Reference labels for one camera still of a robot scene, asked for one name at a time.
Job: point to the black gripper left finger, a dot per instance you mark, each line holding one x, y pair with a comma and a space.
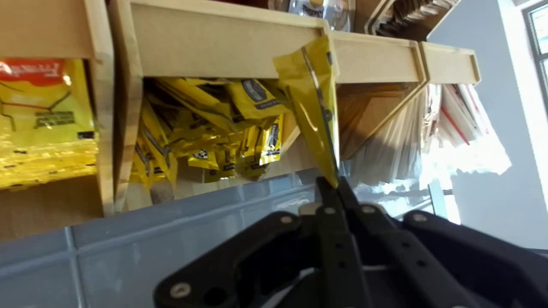
336, 261

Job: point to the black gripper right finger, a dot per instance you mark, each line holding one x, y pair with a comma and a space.
434, 261

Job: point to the yellow stick sachet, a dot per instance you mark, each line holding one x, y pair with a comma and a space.
310, 102

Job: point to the dark yellow sachet pile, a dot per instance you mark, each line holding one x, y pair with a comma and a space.
199, 130

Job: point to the wooden tiered shelf organizer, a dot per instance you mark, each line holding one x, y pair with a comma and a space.
228, 44

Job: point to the striped packets right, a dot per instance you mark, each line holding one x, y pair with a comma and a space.
434, 136

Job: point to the grey framed window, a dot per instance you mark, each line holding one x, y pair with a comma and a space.
540, 44

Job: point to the bright yellow packet pile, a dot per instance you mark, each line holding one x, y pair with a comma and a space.
45, 124

